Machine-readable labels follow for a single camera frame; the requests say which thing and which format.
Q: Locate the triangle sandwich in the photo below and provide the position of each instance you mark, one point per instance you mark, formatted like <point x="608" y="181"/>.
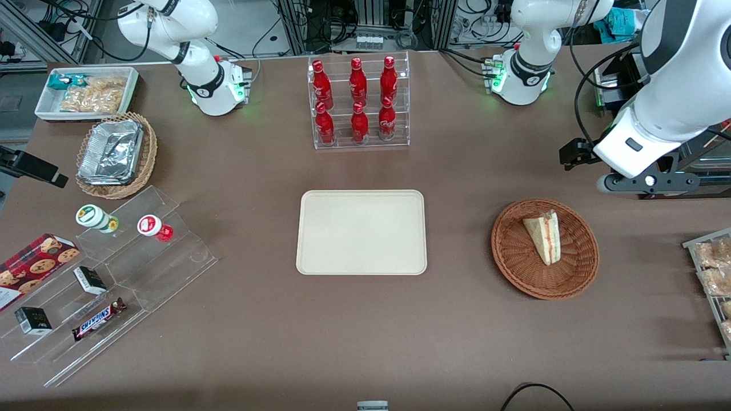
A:
<point x="545" y="240"/>

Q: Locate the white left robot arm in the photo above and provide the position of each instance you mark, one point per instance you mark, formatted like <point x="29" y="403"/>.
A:
<point x="674" y="103"/>

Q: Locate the tray with packaged bread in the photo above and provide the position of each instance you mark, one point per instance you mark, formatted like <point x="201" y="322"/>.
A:
<point x="694" y="251"/>

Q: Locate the brown wicker basket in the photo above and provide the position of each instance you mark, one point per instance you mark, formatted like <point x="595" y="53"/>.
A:
<point x="525" y="262"/>

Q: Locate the beige plastic tray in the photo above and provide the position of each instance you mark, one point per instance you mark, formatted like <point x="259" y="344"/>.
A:
<point x="361" y="233"/>

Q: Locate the light wicker basket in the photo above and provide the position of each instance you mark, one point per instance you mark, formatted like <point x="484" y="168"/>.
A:
<point x="147" y="165"/>

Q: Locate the wrapped bread packet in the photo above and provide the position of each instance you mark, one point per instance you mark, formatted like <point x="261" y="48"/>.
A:
<point x="727" y="309"/>
<point x="717" y="282"/>
<point x="727" y="330"/>
<point x="715" y="254"/>

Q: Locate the black food warmer case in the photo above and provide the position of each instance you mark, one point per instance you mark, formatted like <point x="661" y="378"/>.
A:
<point x="619" y="97"/>

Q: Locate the clear acrylic bottle rack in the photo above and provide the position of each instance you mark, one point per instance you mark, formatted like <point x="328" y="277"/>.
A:
<point x="402" y="142"/>

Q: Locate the red cola bottle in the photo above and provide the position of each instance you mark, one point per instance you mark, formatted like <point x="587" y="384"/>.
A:
<point x="325" y="127"/>
<point x="387" y="121"/>
<point x="389" y="80"/>
<point x="322" y="85"/>
<point x="358" y="83"/>
<point x="360" y="125"/>

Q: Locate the grey device edge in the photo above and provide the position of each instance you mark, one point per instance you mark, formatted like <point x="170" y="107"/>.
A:
<point x="372" y="406"/>

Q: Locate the clear acrylic stepped shelf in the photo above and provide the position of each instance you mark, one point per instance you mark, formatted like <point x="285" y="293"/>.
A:
<point x="171" y="274"/>

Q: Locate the red lidded yogurt cup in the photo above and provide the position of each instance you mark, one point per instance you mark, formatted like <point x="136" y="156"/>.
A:
<point x="153" y="227"/>

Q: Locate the stack of foil trays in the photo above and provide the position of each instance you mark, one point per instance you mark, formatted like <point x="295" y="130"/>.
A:
<point x="111" y="151"/>

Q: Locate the green lidded yogurt cup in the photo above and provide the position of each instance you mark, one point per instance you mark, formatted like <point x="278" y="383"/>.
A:
<point x="94" y="217"/>

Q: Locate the clear bag of crackers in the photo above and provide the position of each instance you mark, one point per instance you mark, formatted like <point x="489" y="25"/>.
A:
<point x="94" y="97"/>

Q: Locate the Snickers chocolate bar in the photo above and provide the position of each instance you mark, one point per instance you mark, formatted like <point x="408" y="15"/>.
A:
<point x="98" y="319"/>

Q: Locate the small black box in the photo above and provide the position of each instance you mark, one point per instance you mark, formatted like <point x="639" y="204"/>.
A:
<point x="33" y="321"/>
<point x="90" y="281"/>

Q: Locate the teal snack packet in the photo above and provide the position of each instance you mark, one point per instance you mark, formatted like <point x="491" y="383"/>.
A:
<point x="65" y="81"/>

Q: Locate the white plastic bin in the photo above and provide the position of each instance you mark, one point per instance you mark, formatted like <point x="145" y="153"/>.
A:
<point x="45" y="108"/>

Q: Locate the red cookie box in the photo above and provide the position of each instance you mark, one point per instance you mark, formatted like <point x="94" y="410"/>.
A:
<point x="34" y="265"/>

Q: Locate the aluminium frame rack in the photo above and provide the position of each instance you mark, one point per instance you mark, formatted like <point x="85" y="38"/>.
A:
<point x="294" y="28"/>

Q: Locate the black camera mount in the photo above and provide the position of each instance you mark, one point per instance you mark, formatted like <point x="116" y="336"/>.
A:
<point x="31" y="165"/>

